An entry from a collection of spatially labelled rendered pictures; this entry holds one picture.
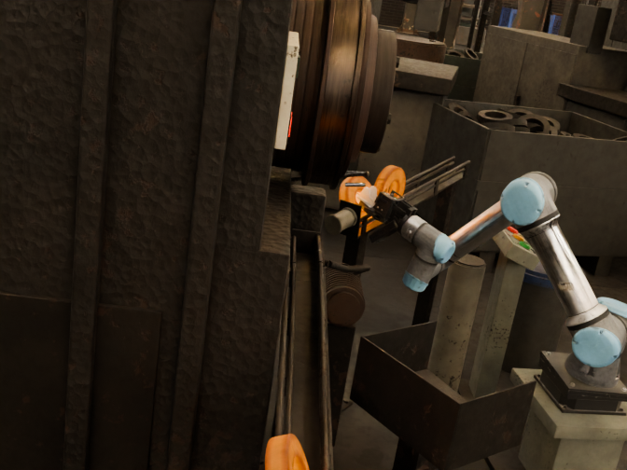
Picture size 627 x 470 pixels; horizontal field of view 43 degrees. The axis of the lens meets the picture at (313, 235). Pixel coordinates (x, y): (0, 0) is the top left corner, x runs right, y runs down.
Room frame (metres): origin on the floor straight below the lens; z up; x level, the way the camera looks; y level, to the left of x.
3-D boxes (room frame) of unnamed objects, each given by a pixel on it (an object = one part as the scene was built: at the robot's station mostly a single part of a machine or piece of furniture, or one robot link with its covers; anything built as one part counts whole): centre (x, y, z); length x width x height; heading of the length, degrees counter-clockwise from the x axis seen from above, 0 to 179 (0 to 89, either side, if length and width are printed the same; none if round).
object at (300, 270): (1.88, 0.01, 0.66); 0.19 x 0.07 x 0.01; 4
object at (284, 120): (1.51, 0.09, 1.15); 0.26 x 0.02 x 0.18; 4
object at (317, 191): (2.09, 0.04, 0.68); 0.11 x 0.08 x 0.24; 94
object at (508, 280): (2.59, -0.68, 0.31); 0.24 x 0.16 x 0.62; 4
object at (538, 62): (6.08, -1.53, 0.55); 1.10 x 0.53 x 1.10; 24
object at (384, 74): (1.86, -0.09, 1.11); 0.28 x 0.06 x 0.28; 4
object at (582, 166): (4.39, -1.10, 0.39); 1.03 x 0.83 x 0.77; 109
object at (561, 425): (2.11, -0.85, 0.28); 0.32 x 0.32 x 0.04; 12
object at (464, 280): (2.54, -0.52, 0.26); 0.12 x 0.12 x 0.52
